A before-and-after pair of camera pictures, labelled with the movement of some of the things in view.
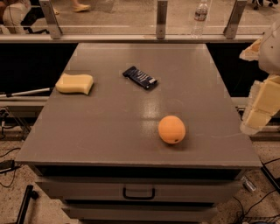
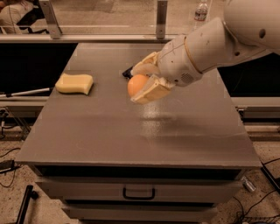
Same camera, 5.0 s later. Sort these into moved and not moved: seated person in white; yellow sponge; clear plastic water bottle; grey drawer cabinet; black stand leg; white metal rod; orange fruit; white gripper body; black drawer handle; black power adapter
Moved: white gripper body; orange fruit
Not moved: black power adapter; black stand leg; yellow sponge; grey drawer cabinet; black drawer handle; seated person in white; white metal rod; clear plastic water bottle
